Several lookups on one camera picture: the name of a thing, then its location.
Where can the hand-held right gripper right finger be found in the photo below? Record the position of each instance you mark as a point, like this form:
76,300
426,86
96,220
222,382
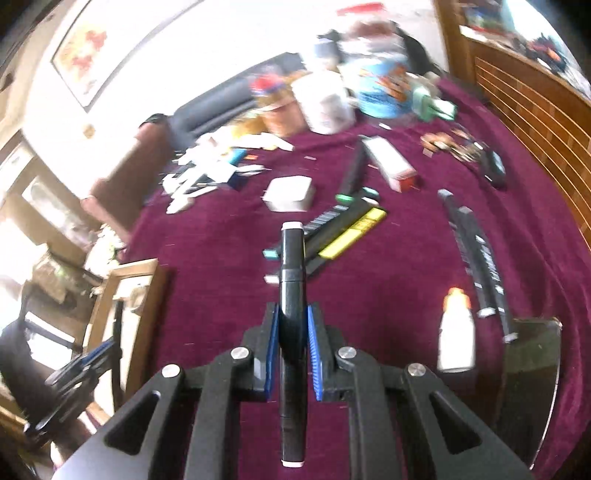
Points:
316,360

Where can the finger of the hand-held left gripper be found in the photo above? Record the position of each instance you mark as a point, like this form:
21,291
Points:
69,417
94,356

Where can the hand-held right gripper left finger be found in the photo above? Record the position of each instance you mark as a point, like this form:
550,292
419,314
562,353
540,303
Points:
272,355

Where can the black marker with white caps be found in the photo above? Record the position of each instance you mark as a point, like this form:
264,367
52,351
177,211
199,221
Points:
292,277

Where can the yellow pen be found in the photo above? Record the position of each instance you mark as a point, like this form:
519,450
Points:
353,233

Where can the black marker with teal cap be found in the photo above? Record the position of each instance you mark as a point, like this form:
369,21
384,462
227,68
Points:
323,261

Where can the maroon tablecloth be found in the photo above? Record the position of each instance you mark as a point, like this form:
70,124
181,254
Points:
221,258

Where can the white glue bottle orange cap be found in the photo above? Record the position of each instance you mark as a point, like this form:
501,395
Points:
456,334

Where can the black marker with barcode label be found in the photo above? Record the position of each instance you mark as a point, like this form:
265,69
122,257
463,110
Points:
337,214

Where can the white square box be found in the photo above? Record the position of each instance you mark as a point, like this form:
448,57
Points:
288,194

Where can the brown armchair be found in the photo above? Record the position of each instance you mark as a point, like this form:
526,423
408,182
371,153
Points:
129,180

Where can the long black marker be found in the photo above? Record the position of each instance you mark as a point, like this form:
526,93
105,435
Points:
491,272
466,249

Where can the black marker with green caps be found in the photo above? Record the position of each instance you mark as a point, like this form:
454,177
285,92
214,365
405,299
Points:
353,170

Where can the pile of small white packets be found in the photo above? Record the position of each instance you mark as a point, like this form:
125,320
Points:
212,170

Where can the white and red carton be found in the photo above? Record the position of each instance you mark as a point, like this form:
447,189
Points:
390,161

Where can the dark glass tray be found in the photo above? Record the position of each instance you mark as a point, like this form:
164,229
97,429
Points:
531,378

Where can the amber jar with red lid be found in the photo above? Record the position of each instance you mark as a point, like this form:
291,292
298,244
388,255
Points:
277,110

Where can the white plastic jar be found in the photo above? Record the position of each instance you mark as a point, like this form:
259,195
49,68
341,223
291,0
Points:
323,104

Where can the key bunch with wooden charm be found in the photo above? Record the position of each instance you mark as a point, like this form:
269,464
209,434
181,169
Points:
455,143

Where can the black car key fob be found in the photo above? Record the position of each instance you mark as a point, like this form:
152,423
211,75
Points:
494,168

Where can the dark grey sofa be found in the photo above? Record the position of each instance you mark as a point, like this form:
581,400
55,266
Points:
217,99

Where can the blue cartoon plastic jar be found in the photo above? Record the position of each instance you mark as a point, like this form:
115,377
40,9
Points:
383,87

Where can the white and green work glove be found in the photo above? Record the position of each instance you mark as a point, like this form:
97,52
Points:
431,99

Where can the wooden brick-pattern cabinet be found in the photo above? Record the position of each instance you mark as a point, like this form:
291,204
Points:
531,106

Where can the clear jar with red lid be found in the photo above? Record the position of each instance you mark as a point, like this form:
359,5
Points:
367,23

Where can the wooden picture frame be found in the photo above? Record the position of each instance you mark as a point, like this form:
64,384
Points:
157,300

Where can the wall switch plate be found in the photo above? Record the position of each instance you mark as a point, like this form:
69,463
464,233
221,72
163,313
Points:
87,130

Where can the framed wall painting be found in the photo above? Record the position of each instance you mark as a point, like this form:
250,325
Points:
106,46

